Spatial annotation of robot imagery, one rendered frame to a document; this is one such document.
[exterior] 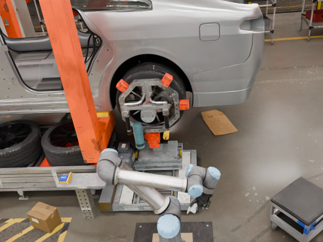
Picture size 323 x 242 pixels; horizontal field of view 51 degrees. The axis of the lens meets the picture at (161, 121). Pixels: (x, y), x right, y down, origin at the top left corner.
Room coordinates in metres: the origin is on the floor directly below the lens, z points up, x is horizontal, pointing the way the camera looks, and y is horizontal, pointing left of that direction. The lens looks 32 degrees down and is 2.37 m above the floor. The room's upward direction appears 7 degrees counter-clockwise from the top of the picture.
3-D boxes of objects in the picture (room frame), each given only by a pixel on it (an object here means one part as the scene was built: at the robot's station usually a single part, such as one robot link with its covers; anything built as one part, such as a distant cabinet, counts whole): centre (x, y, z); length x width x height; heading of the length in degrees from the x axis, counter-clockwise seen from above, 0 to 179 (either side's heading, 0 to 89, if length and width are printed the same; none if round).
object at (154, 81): (2.70, 0.09, 0.85); 0.54 x 0.07 x 0.54; 82
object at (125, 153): (2.71, 0.40, 0.26); 0.42 x 0.18 x 0.35; 172
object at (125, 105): (2.59, 0.21, 1.03); 0.19 x 0.18 x 0.11; 172
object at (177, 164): (2.87, 0.07, 0.13); 0.50 x 0.36 x 0.10; 82
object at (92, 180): (2.25, 0.74, 0.44); 0.43 x 0.17 x 0.03; 82
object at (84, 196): (2.26, 0.77, 0.21); 0.10 x 0.10 x 0.42; 82
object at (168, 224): (1.52, 0.03, 0.55); 0.17 x 0.15 x 0.18; 173
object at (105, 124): (2.79, 0.59, 0.69); 0.52 x 0.17 x 0.35; 172
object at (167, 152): (2.87, 0.07, 0.32); 0.40 x 0.30 x 0.28; 82
